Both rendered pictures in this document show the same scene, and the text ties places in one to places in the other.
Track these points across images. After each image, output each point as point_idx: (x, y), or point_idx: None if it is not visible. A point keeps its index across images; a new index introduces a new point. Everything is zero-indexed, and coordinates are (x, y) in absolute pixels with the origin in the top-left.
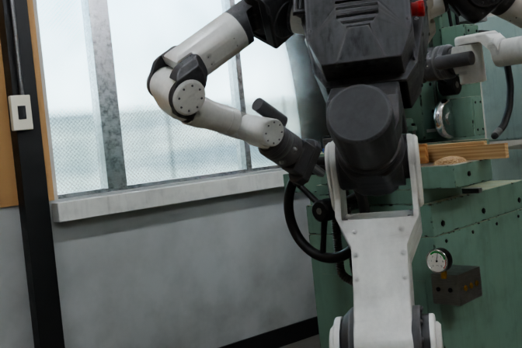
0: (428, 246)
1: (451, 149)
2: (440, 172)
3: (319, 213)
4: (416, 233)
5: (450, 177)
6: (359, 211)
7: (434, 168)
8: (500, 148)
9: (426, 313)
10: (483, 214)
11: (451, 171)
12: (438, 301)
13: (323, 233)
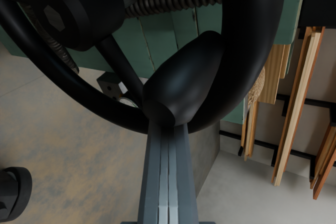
0: (145, 72)
1: (280, 49)
2: (234, 109)
3: (51, 21)
4: None
5: (227, 117)
6: (121, 119)
7: (241, 105)
8: (268, 100)
9: (87, 56)
10: None
11: (235, 121)
12: (99, 84)
13: (27, 3)
